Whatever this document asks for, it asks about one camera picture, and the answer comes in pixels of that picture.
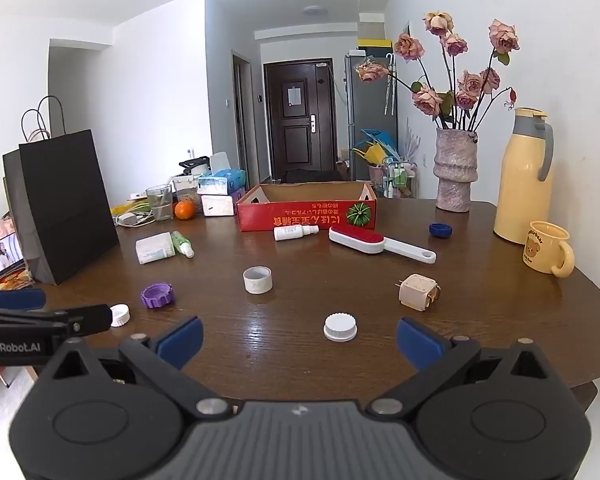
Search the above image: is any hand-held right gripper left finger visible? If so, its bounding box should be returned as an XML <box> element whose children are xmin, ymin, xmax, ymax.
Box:
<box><xmin>39</xmin><ymin>316</ymin><xmax>231</xmax><ymax>417</ymax></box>

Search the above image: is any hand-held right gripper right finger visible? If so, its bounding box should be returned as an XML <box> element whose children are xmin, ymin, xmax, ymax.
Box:
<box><xmin>367</xmin><ymin>317</ymin><xmax>563</xmax><ymax>417</ymax></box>

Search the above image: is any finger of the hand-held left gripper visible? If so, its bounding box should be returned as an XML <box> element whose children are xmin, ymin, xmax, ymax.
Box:
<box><xmin>0</xmin><ymin>288</ymin><xmax>47</xmax><ymax>311</ymax></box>
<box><xmin>0</xmin><ymin>304</ymin><xmax>113</xmax><ymax>337</ymax></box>

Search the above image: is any beige power adapter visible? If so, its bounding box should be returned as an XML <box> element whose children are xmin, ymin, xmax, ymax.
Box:
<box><xmin>395</xmin><ymin>273</ymin><xmax>442</xmax><ymax>311</ymax></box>

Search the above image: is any grey tape roll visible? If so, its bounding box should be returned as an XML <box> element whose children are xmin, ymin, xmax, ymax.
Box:
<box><xmin>243</xmin><ymin>266</ymin><xmax>274</xmax><ymax>294</ymax></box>

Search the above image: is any red cardboard box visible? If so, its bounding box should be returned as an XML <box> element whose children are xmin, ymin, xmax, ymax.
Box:
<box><xmin>236</xmin><ymin>182</ymin><xmax>378</xmax><ymax>232</ymax></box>

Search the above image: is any open laptop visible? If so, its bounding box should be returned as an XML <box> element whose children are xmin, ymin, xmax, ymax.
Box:
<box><xmin>0</xmin><ymin>232</ymin><xmax>26</xmax><ymax>278</ymax></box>

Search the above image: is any purple bottle cap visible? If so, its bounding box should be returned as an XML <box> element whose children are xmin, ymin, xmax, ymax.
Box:
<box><xmin>141</xmin><ymin>283</ymin><xmax>177</xmax><ymax>309</ymax></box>

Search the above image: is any large white bottle cap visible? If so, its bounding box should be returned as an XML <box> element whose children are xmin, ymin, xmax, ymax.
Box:
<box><xmin>323</xmin><ymin>312</ymin><xmax>357</xmax><ymax>343</ymax></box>

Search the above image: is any white wipes packet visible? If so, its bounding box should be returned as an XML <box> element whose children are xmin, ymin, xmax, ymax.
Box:
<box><xmin>135</xmin><ymin>232</ymin><xmax>176</xmax><ymax>265</ymax></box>

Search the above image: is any green spray bottle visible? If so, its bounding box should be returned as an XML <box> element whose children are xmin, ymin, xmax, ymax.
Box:
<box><xmin>170</xmin><ymin>230</ymin><xmax>195</xmax><ymax>259</ymax></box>

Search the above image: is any grey paper bag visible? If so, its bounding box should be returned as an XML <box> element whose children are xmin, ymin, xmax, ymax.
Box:
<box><xmin>2</xmin><ymin>147</ymin><xmax>46</xmax><ymax>281</ymax></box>

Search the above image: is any black paper bag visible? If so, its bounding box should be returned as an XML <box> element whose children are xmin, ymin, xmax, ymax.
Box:
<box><xmin>19</xmin><ymin>95</ymin><xmax>121</xmax><ymax>286</ymax></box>

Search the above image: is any yellow packet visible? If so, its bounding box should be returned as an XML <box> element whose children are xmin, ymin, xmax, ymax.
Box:
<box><xmin>111</xmin><ymin>200</ymin><xmax>148</xmax><ymax>216</ymax></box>

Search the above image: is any red white lint brush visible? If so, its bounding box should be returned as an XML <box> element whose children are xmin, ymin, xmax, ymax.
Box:
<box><xmin>328</xmin><ymin>224</ymin><xmax>437</xmax><ymax>265</ymax></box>

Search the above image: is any clear drinking glass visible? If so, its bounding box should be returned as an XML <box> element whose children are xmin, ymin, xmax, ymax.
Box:
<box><xmin>145</xmin><ymin>184</ymin><xmax>174</xmax><ymax>222</ymax></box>

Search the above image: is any white purple tissue pack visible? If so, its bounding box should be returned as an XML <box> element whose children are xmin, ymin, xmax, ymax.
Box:
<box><xmin>200</xmin><ymin>187</ymin><xmax>246</xmax><ymax>217</ymax></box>

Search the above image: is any clear grain container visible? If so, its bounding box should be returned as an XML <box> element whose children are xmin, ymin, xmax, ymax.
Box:
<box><xmin>172</xmin><ymin>175</ymin><xmax>201</xmax><ymax>213</ymax></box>

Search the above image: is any yellow bear mug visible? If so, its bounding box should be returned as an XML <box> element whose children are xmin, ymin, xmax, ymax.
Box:
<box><xmin>522</xmin><ymin>220</ymin><xmax>576</xmax><ymax>279</ymax></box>

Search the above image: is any white spray bottle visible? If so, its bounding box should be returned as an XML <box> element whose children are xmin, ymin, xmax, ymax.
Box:
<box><xmin>273</xmin><ymin>224</ymin><xmax>320</xmax><ymax>241</ymax></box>

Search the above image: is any blue tissue pack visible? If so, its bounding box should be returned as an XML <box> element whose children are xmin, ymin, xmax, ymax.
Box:
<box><xmin>198</xmin><ymin>152</ymin><xmax>247</xmax><ymax>196</ymax></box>

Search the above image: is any pink ribbed vase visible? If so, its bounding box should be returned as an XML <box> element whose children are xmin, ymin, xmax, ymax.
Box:
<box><xmin>433</xmin><ymin>128</ymin><xmax>480</xmax><ymax>213</ymax></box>

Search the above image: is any yellow thermos jug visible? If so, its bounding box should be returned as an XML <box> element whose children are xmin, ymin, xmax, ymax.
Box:
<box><xmin>493</xmin><ymin>107</ymin><xmax>555</xmax><ymax>246</ymax></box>

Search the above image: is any yellow watering can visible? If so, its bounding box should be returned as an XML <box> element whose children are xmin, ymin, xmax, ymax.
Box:
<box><xmin>351</xmin><ymin>144</ymin><xmax>388</xmax><ymax>167</ymax></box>

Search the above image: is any purple feather grass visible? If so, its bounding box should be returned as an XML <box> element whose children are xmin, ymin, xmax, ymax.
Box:
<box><xmin>402</xmin><ymin>117</ymin><xmax>423</xmax><ymax>161</ymax></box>

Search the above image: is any grey refrigerator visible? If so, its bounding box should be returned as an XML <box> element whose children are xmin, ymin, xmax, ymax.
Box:
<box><xmin>344</xmin><ymin>51</ymin><xmax>398</xmax><ymax>181</ymax></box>

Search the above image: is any dark wooden door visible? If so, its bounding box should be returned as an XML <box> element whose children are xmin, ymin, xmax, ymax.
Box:
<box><xmin>263</xmin><ymin>59</ymin><xmax>340</xmax><ymax>183</ymax></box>

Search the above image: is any folded clear umbrella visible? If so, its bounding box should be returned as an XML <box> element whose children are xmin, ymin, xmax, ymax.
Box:
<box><xmin>382</xmin><ymin>52</ymin><xmax>397</xmax><ymax>116</ymax></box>

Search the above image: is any bunch of dried pink roses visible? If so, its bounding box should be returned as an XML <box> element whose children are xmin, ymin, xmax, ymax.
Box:
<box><xmin>355</xmin><ymin>10</ymin><xmax>521</xmax><ymax>133</ymax></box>

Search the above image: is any white charger with cable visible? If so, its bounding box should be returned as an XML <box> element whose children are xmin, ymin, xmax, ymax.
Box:
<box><xmin>112</xmin><ymin>207</ymin><xmax>156</xmax><ymax>229</ymax></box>

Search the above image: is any wire shelf with bottles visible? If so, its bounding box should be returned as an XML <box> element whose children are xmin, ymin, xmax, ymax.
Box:
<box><xmin>382</xmin><ymin>157</ymin><xmax>418</xmax><ymax>198</ymax></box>

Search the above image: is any black wire rack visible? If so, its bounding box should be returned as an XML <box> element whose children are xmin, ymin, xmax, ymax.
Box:
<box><xmin>179</xmin><ymin>158</ymin><xmax>212</xmax><ymax>176</ymax></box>

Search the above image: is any interior door frame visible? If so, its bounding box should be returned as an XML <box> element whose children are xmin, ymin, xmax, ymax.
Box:
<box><xmin>231</xmin><ymin>50</ymin><xmax>261</xmax><ymax>186</ymax></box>

